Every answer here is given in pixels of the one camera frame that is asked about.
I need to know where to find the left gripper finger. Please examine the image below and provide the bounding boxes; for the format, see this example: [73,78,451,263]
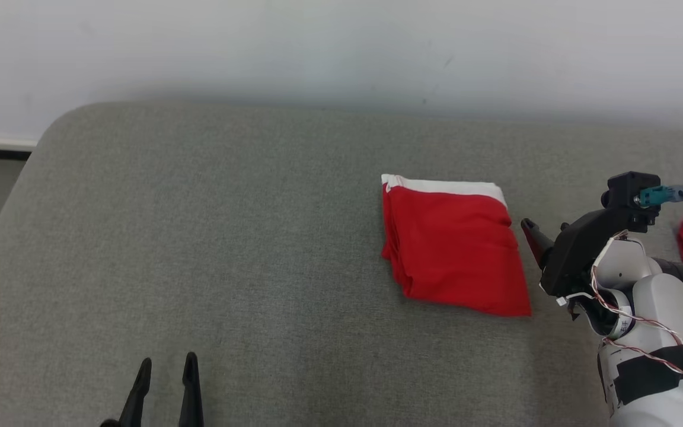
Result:
[116,357,153,427]
[177,351,205,427]

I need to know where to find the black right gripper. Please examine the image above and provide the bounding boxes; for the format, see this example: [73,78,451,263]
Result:
[520,208,640,298]

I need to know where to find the red elastic waist shorts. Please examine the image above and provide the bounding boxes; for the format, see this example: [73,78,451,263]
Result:
[380,173,533,318]

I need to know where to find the grey fabric sofa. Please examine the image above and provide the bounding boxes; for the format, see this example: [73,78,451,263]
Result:
[0,101,683,427]

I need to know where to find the red white twisted wire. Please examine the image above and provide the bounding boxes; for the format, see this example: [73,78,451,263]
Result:
[589,230,683,377]

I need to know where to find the black right camera cable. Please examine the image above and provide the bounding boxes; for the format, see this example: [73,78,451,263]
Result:
[637,184,683,298]

